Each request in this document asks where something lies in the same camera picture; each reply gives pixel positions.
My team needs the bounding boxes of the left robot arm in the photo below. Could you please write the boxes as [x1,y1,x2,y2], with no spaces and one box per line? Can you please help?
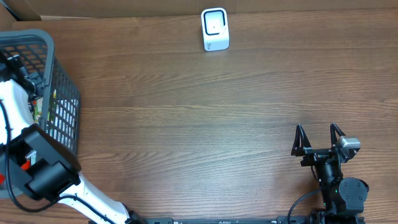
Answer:
[1,55,145,223]

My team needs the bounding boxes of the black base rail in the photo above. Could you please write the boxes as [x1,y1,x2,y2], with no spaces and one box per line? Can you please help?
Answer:
[144,216,366,224]

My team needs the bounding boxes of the white barcode scanner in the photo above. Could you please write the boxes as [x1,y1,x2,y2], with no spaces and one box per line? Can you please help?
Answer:
[201,7,229,52]

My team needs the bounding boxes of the green yellow snack bar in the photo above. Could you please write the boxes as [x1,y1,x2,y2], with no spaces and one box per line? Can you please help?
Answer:
[32,90,56,124]

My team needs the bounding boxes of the white Pantene tube gold cap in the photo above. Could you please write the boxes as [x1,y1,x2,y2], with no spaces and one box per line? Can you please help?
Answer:
[45,99,78,154]

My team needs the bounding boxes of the grey plastic basket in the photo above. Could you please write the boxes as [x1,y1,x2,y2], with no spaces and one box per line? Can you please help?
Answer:
[0,29,80,199]

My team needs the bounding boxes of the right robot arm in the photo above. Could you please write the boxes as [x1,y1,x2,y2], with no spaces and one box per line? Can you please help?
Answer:
[287,123,369,223]

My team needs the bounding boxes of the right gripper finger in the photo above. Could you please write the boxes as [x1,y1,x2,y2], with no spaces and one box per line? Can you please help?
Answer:
[330,123,345,147]
[291,124,312,156]

